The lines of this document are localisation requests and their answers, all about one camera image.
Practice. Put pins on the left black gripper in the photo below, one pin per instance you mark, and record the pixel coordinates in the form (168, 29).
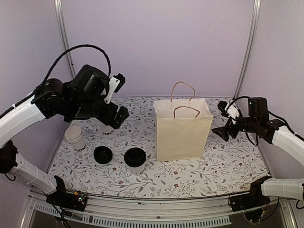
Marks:
(108, 118)

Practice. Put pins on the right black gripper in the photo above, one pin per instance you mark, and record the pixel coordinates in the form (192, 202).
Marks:
(229, 126)

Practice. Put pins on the beige paper takeout bag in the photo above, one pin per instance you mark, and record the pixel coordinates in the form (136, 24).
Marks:
(182, 127)

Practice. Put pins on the stack of white paper cups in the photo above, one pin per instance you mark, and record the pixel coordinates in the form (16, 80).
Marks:
(74, 136)

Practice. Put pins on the black plastic cup lid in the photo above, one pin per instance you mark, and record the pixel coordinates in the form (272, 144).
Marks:
(135, 157)

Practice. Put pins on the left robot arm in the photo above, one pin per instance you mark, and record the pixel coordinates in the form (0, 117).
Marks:
(88, 95)

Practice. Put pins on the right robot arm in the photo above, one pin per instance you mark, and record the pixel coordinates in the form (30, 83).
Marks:
(276, 132)

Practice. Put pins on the white cup holding straws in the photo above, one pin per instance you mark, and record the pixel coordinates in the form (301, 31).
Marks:
(106, 130)

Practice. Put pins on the stack of black lids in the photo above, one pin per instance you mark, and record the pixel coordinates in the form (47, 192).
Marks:
(103, 154)

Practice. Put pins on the floral patterned table mat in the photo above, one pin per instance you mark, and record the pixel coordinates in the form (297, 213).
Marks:
(223, 168)

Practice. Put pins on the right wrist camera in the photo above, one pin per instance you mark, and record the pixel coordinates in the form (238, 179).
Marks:
(228, 110)

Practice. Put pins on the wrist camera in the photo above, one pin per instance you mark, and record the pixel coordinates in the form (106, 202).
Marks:
(228, 110)
(114, 85)

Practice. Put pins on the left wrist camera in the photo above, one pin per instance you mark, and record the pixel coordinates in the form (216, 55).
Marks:
(114, 85)

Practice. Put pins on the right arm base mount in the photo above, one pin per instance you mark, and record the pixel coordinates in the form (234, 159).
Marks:
(249, 199)

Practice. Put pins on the front aluminium rail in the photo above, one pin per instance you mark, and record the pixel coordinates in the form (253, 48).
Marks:
(118, 212)

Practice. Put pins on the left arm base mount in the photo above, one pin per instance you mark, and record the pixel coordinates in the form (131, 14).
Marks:
(76, 200)

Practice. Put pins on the right metal frame post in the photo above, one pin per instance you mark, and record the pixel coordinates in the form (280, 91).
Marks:
(249, 47)

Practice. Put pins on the metal frame post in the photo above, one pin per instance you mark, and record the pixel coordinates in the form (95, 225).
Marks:
(63, 35)
(249, 47)

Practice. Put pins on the left metal frame post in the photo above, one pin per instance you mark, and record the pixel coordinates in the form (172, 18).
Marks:
(63, 35)

